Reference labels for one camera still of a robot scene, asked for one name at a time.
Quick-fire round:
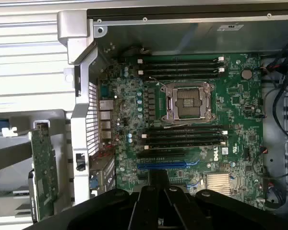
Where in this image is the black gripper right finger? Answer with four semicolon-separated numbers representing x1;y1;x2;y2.
159;169;288;230

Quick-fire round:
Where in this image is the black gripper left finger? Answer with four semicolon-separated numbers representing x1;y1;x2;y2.
24;169;160;230

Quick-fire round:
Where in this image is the graphics card with black cooler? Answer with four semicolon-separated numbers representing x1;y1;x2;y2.
27;122;60;223

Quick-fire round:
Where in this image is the blue expansion slot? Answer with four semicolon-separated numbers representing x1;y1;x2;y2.
136;162;191;170

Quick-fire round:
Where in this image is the silver finned heat sink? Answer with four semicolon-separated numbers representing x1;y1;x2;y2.
205;172;231;195

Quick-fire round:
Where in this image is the blue card retention latch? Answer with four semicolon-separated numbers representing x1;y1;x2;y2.
91;176;99;195

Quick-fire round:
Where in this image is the black expansion slot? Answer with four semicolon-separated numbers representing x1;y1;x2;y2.
136;151;186;159

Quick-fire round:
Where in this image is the black RAM slot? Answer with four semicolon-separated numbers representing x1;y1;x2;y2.
156;124;231;131
144;141;228;151
137;55;225;63
141;129;228;139
147;135;228;144
141;61;225;69
137;67;226;75
141;73;221;81

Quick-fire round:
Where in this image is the thin metal locking lever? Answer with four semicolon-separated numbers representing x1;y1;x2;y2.
163;119;218;129
148;77;170;87

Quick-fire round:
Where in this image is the green motherboard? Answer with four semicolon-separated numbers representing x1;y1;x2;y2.
97;54;267;211

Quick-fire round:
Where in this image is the CPU socket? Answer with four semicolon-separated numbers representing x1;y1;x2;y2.
159;80;217;126

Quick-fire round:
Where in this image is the grey parts rack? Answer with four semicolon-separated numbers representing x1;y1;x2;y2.
0;110;74;230

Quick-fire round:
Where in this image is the round coin battery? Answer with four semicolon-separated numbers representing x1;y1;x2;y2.
241;69;253;81

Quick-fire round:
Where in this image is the open grey PC case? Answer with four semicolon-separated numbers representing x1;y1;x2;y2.
56;9;288;218

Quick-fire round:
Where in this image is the white case sticker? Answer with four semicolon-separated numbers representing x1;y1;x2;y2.
217;23;244;32

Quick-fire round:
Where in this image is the thin black cable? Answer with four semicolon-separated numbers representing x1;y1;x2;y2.
272;85;288;144

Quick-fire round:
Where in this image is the short black cable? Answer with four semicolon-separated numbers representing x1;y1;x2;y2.
121;45;152;57

